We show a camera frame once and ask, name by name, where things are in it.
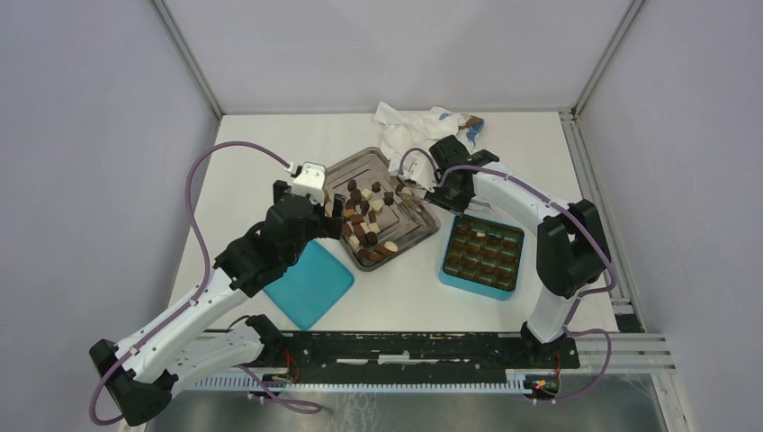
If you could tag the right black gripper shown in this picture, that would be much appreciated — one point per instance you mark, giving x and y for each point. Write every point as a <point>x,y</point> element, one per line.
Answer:
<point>436,196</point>

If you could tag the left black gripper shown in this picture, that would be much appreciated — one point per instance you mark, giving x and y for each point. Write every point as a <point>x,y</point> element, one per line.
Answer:
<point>329,226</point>

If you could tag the steel tongs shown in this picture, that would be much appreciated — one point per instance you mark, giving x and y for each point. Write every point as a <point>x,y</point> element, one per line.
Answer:
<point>416,194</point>

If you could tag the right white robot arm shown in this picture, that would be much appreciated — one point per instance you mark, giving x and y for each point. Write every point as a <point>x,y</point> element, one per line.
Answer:
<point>571,248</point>

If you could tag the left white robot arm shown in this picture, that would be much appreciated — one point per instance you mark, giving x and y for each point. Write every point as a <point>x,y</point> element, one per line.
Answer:
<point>139,375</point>

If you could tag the teal chocolate box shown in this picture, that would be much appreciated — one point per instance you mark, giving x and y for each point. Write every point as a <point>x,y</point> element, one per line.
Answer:
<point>485,260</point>

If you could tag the teal box lid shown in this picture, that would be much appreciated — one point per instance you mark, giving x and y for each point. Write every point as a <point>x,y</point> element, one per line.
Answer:
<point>309,289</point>

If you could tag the steel tray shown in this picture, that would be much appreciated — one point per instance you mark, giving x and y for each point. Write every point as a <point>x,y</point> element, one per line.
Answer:
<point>405,223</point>

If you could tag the white crumpled cloth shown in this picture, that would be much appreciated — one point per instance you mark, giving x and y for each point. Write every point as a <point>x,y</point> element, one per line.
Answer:
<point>409,135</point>

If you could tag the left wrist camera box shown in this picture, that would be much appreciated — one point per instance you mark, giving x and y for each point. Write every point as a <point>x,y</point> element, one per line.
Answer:
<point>308,180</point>

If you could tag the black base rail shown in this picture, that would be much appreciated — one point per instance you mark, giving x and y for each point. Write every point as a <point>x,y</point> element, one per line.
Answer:
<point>337,357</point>

